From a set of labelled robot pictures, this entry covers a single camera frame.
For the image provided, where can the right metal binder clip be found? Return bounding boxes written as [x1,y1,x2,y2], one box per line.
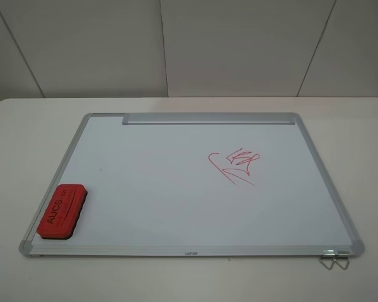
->
[334,250,350,271]

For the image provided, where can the grey marker tray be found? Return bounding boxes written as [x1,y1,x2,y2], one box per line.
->
[122,113,299,125]

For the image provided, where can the metal binder clip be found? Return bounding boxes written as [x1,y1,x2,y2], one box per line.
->
[334,250,350,271]
[319,250,336,271]

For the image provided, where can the white aluminium-framed whiteboard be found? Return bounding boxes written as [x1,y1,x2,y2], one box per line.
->
[19,113,365,257]

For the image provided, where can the red whiteboard eraser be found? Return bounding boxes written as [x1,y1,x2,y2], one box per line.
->
[37,184,88,240]

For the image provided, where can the left metal binder clip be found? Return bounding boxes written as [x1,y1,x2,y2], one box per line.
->
[319,250,336,271]

